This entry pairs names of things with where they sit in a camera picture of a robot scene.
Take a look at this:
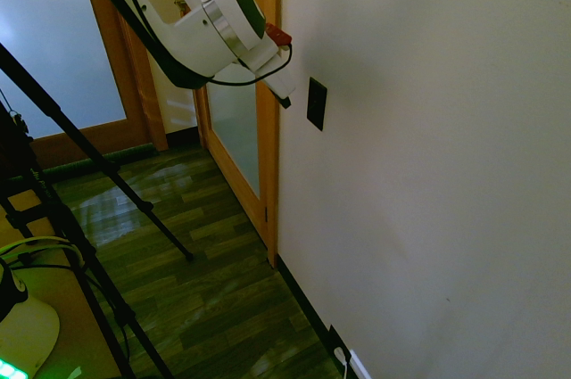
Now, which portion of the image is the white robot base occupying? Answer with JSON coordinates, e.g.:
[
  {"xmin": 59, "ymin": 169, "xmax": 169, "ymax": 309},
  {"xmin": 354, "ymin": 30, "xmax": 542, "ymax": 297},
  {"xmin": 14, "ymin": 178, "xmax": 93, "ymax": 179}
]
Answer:
[{"xmin": 0, "ymin": 296, "xmax": 62, "ymax": 369}]

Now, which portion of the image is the thin black camera cable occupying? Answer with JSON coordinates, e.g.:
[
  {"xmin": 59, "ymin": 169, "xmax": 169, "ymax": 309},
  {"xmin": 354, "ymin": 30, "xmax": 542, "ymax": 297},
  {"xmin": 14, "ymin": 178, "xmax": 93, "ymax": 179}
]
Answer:
[{"xmin": 207, "ymin": 42, "xmax": 294, "ymax": 87}]

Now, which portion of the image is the wooden door with frosted glass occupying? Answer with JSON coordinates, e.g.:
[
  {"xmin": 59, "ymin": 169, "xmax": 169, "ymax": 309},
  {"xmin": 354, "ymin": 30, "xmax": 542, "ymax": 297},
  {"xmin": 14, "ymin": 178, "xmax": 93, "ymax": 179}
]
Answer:
[{"xmin": 171, "ymin": 0, "xmax": 273, "ymax": 260}]

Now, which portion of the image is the black wall light switch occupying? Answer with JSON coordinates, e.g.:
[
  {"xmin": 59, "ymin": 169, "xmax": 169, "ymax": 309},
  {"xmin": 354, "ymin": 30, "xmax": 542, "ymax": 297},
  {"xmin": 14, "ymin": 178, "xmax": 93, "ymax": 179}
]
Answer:
[{"xmin": 306, "ymin": 77, "xmax": 328, "ymax": 132}]

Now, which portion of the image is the red and black wrist camera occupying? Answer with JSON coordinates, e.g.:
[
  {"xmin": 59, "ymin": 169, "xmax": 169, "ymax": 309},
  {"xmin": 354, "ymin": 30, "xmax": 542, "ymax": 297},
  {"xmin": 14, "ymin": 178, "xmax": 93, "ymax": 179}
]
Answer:
[{"xmin": 263, "ymin": 21, "xmax": 294, "ymax": 49}]

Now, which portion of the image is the green lit display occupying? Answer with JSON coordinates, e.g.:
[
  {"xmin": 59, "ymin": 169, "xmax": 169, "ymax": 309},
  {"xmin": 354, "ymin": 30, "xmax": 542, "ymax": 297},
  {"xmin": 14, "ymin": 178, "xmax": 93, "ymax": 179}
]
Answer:
[{"xmin": 0, "ymin": 358, "xmax": 28, "ymax": 379}]

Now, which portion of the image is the black wall outlet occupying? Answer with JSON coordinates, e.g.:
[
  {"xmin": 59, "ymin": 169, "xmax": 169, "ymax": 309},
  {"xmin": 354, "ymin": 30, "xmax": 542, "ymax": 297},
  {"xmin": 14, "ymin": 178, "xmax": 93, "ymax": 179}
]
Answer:
[{"xmin": 327, "ymin": 324, "xmax": 347, "ymax": 353}]

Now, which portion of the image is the black camera tripod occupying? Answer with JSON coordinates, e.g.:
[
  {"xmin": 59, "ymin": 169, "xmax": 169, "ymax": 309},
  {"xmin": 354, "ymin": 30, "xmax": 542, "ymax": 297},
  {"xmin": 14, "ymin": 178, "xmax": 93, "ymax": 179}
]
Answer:
[{"xmin": 0, "ymin": 42, "xmax": 195, "ymax": 379}]

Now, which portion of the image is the green door draft stopper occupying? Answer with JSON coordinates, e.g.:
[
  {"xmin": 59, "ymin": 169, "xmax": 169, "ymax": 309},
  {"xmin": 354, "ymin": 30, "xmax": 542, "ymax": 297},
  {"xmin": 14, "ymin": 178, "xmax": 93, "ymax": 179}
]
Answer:
[{"xmin": 11, "ymin": 143, "xmax": 160, "ymax": 184}]

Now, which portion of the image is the orange wooden door frame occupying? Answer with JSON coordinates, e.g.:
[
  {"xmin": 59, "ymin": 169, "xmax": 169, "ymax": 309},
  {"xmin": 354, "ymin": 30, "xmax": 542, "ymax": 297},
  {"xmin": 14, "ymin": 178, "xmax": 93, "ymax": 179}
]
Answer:
[{"xmin": 252, "ymin": 0, "xmax": 284, "ymax": 269}]

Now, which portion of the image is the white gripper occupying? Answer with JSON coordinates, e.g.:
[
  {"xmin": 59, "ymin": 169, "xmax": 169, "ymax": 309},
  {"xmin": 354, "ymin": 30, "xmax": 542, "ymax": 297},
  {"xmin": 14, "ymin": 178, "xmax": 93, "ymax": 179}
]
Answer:
[{"xmin": 231, "ymin": 41, "xmax": 297, "ymax": 109}]

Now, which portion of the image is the large wooden frosted glass door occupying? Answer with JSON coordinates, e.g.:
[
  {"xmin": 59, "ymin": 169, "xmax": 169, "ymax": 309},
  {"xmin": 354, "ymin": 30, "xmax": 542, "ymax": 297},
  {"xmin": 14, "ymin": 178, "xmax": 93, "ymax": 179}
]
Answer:
[{"xmin": 0, "ymin": 0, "xmax": 169, "ymax": 170}]

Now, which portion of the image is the tan wooden robot platform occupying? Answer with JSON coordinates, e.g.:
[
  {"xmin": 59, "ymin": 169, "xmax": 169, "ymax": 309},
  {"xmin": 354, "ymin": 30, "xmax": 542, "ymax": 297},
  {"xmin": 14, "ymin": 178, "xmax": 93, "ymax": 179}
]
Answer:
[{"xmin": 0, "ymin": 243, "xmax": 135, "ymax": 379}]

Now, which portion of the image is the white cable bundle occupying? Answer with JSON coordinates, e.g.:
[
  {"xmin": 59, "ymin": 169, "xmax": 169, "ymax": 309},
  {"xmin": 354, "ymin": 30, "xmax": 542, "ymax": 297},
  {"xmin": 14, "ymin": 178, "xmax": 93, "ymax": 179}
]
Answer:
[{"xmin": 0, "ymin": 235, "xmax": 86, "ymax": 264}]

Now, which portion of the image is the black baseboard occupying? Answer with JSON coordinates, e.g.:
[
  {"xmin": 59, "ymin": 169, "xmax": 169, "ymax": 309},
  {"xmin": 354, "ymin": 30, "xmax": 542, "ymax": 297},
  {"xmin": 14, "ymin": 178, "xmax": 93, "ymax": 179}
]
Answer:
[{"xmin": 275, "ymin": 256, "xmax": 358, "ymax": 379}]

